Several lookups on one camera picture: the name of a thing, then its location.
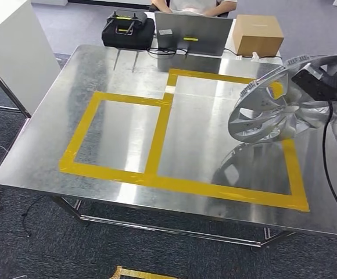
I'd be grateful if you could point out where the silver wheel hubcap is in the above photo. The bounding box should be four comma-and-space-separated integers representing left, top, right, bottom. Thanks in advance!
227, 53, 337, 144

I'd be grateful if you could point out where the stainless steel workbench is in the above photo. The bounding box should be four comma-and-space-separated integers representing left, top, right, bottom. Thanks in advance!
0, 44, 337, 247

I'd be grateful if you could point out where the brown cardboard box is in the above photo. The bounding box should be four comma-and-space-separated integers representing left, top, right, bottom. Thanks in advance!
232, 15, 284, 58

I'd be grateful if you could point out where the white desk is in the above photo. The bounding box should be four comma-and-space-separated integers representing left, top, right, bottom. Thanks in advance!
145, 11, 284, 65

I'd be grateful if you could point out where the person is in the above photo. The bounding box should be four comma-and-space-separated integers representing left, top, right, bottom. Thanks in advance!
149, 0, 238, 18

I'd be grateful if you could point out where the grey laptop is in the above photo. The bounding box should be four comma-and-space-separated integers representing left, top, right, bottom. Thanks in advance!
154, 11, 233, 56

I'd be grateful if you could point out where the black carry bag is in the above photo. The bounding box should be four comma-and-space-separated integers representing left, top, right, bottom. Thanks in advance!
101, 9, 155, 50

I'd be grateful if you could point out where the white low plinth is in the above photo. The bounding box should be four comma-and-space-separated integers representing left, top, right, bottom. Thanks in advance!
30, 0, 69, 6

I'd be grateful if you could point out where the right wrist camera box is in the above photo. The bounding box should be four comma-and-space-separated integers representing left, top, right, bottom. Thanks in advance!
292, 63, 337, 103

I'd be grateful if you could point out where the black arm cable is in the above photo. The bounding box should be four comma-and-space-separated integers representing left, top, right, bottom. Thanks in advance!
322, 101, 337, 216

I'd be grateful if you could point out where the black laptop cable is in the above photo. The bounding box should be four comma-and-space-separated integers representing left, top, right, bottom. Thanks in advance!
147, 46, 190, 59

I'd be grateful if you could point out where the black floor cable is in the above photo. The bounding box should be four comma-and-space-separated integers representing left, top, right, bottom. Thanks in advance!
21, 195, 48, 237

